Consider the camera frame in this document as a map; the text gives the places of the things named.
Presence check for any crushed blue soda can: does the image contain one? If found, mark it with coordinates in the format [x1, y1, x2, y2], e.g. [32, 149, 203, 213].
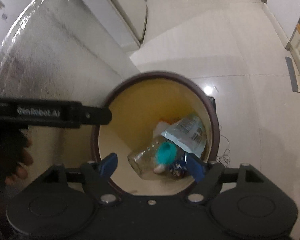
[168, 155, 189, 179]

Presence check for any person's left hand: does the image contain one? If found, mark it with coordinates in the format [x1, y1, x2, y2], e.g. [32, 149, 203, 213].
[0, 126, 33, 188]

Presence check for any round brown trash bin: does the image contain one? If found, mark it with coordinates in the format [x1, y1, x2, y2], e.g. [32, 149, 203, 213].
[91, 72, 220, 196]

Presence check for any thin black cable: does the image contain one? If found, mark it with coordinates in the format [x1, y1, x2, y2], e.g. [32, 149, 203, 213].
[214, 125, 232, 167]

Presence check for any black leather stool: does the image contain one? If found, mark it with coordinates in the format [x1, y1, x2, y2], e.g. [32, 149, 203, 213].
[208, 96, 217, 114]

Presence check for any clear plastic water bottle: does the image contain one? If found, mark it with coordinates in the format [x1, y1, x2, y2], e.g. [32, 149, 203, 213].
[127, 113, 206, 180]

